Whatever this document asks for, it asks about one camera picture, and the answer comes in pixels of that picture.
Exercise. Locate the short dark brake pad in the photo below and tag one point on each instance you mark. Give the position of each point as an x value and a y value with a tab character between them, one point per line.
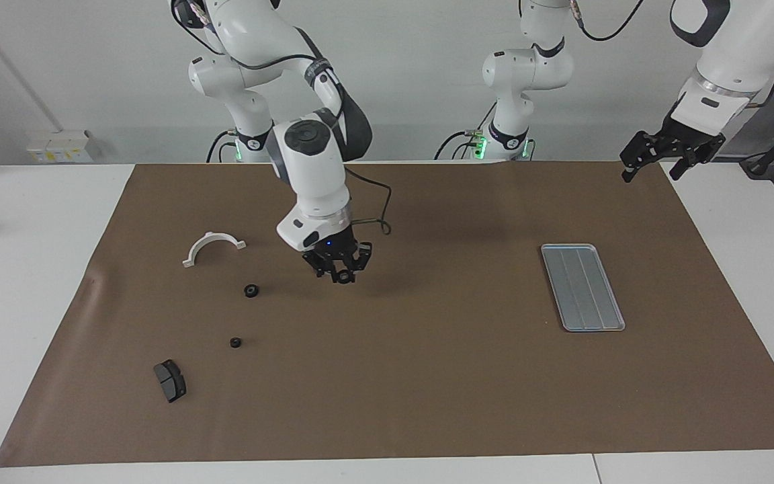
169	380

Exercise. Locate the silver metal tray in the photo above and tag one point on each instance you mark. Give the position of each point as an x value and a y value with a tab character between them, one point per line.
582	289

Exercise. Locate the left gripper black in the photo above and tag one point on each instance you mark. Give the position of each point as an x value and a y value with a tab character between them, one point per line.
689	141

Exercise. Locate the brown paper table mat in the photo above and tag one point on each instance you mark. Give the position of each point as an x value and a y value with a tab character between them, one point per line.
427	376

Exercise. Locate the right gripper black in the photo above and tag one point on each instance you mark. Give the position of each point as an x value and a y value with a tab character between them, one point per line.
333	249

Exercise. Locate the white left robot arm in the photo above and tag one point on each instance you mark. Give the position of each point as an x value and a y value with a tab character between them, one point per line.
528	67

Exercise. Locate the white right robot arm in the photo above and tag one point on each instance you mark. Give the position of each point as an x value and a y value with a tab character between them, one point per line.
313	175

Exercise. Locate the white wall socket box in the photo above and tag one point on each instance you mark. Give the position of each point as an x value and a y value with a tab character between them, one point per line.
58	148

